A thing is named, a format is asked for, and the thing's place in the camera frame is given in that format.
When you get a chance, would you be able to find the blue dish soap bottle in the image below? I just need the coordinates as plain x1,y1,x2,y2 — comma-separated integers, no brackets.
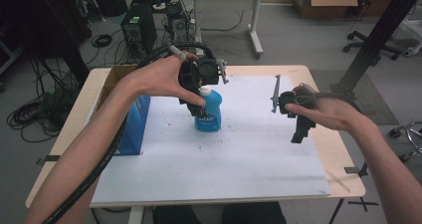
194,86,224,133

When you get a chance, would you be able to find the coiled black cable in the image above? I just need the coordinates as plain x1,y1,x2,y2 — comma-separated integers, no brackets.
90,33,113,49

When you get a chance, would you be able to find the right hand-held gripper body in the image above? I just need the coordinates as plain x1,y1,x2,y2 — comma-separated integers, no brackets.
270,74,318,132

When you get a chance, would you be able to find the grey floor mat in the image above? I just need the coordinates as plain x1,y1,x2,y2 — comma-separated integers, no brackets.
310,69,400,126

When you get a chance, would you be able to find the brown open cardboard box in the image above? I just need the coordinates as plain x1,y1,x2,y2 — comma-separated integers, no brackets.
287,0,360,20

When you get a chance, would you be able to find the black metal stand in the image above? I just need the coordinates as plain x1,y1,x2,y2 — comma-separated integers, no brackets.
329,0,422,94

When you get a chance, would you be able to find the black corrugated cable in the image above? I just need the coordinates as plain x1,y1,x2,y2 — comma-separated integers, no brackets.
43,41,215,224

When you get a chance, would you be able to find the black office chair base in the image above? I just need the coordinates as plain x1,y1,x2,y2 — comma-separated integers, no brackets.
342,30,403,62

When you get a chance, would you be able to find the white table mat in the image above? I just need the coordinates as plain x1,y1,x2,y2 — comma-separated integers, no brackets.
90,74,332,208

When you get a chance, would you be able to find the black tape cross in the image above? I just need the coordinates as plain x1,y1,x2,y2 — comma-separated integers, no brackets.
347,196,380,214

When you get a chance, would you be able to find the black tape strip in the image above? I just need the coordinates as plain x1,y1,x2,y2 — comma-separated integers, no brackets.
35,154,62,166

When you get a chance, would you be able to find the white table leg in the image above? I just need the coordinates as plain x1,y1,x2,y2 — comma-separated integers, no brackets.
126,205,145,224

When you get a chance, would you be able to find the person's right hand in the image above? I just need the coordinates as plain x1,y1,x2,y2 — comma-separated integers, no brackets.
284,87,367,134

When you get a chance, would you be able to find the tangle of black floor cables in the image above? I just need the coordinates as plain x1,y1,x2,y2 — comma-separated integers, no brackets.
5,56,83,144

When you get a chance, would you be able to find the black computer tower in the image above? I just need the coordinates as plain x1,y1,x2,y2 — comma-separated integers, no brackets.
119,2,159,59

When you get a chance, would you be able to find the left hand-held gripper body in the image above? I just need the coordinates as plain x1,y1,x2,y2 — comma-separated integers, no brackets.
178,56,230,116

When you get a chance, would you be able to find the grey computer tower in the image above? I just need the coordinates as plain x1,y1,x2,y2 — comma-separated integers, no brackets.
164,0,191,43

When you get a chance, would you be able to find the person's left hand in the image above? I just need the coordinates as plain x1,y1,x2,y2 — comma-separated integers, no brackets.
119,50,207,108

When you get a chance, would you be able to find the blue cardboard box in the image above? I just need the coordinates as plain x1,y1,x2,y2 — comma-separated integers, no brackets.
90,64,152,157

